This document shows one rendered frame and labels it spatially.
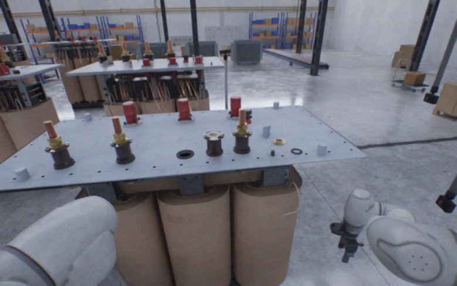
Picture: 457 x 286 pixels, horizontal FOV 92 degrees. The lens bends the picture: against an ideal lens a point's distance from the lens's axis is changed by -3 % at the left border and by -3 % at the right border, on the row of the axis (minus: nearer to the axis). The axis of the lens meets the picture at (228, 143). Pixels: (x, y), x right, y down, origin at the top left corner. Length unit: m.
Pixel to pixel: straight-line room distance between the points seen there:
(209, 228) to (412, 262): 1.01
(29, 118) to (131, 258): 2.25
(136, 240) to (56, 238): 0.92
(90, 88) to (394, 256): 6.92
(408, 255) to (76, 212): 0.67
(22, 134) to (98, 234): 2.88
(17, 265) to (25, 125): 2.87
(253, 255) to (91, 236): 1.19
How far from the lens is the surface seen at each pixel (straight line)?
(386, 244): 0.60
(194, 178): 1.18
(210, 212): 1.29
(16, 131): 3.43
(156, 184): 1.33
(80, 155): 1.29
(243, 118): 1.01
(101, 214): 0.61
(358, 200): 1.12
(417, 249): 0.57
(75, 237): 0.58
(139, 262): 1.59
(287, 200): 1.34
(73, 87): 7.21
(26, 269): 0.56
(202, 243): 1.45
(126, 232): 1.41
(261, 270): 1.76
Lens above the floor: 1.89
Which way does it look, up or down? 27 degrees down
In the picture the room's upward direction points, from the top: 1 degrees counter-clockwise
